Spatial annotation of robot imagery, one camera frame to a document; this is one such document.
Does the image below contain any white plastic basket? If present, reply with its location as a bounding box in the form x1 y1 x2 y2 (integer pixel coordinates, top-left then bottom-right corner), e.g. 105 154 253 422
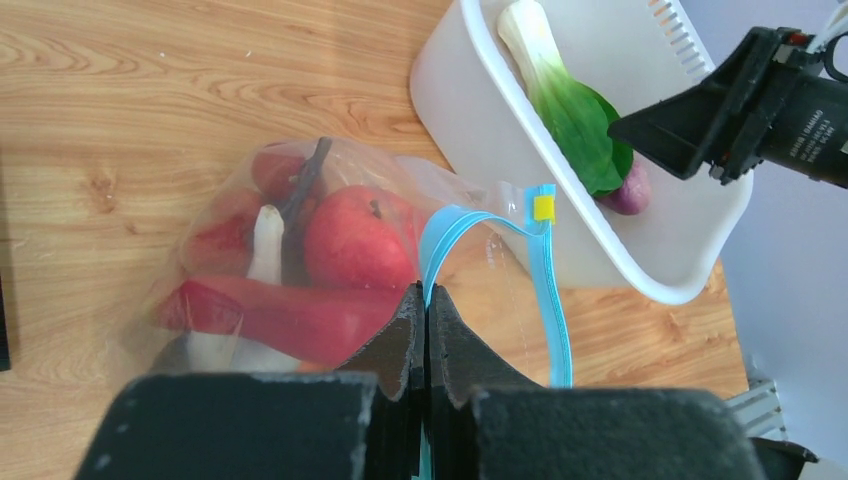
410 0 754 305

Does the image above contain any purple toy onion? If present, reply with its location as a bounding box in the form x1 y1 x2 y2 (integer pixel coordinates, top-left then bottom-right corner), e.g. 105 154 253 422
597 160 653 216

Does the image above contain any white toy garlic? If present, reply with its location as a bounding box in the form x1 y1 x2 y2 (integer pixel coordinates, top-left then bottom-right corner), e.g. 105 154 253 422
185 205 301 372

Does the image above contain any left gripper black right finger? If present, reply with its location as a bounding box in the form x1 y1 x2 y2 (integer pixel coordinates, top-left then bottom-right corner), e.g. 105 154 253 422
427 286 761 479

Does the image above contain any red toy chili pepper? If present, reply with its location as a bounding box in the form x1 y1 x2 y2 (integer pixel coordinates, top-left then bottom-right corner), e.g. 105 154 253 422
155 274 404 366

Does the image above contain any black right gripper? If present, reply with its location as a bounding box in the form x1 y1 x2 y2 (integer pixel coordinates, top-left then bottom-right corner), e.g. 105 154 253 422
607 27 847 188

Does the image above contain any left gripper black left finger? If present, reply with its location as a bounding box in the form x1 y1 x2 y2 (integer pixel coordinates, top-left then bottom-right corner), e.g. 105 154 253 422
76 285 426 479

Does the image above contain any clear zip top bag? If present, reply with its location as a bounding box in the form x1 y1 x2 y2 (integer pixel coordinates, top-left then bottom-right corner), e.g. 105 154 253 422
142 135 574 480

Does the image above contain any red toy apple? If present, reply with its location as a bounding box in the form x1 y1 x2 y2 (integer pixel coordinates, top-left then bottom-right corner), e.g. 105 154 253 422
304 185 424 290

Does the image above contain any green toy bok choy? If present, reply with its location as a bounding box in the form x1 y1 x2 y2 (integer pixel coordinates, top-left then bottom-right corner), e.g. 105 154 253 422
496 1 626 197

